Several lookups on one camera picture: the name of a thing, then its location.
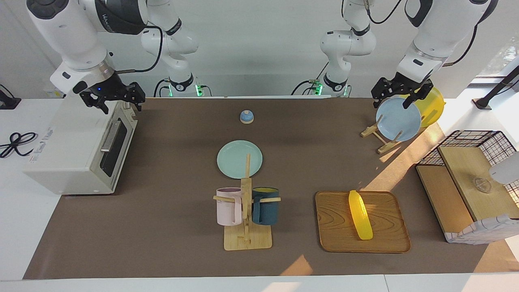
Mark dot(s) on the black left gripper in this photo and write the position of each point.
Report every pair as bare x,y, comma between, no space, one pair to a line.
399,86

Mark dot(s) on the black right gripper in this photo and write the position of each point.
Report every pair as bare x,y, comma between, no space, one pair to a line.
109,87

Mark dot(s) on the glass oven door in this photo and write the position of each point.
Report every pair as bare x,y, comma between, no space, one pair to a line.
111,158

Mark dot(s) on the yellow corn cob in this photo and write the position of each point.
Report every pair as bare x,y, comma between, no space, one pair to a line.
361,215

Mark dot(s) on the pale green plate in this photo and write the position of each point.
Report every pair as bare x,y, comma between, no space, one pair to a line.
233,160

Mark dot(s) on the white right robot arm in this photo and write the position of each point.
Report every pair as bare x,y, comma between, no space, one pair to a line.
65,32

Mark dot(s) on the white toaster oven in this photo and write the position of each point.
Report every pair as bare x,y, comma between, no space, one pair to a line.
61,142

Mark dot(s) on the light blue plate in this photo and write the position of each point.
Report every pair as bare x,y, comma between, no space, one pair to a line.
399,121

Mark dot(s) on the yellow plate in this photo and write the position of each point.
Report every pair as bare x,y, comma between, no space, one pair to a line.
434,105

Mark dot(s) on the wooden plate rack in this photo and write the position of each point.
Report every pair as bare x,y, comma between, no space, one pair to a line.
369,131

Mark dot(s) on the white power strip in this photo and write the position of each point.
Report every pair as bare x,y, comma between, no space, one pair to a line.
52,94

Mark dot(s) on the light wooden step shelf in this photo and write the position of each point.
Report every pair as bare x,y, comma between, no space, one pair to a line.
466,170

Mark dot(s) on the black clamp device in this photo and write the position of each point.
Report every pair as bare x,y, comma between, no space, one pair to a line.
8,101

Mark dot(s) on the small clear glass item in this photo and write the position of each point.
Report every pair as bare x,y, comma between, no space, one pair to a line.
481,184

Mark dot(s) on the small blue bell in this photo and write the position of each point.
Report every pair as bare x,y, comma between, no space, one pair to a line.
246,117

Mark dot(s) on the white rounded object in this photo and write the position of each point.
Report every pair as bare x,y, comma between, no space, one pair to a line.
505,168

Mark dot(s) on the brown table mat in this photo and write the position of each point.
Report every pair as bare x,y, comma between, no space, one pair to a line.
162,227

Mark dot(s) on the wooden serving tray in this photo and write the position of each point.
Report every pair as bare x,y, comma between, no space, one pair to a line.
336,227

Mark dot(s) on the pink mug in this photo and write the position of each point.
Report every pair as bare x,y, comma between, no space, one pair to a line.
228,211

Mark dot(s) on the white chequered cloth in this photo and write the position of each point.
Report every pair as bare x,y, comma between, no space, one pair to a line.
478,231

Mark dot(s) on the dark blue mug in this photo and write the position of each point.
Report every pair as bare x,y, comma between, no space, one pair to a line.
267,211

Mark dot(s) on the wooden mug rack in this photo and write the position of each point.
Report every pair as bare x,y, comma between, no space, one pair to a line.
247,241

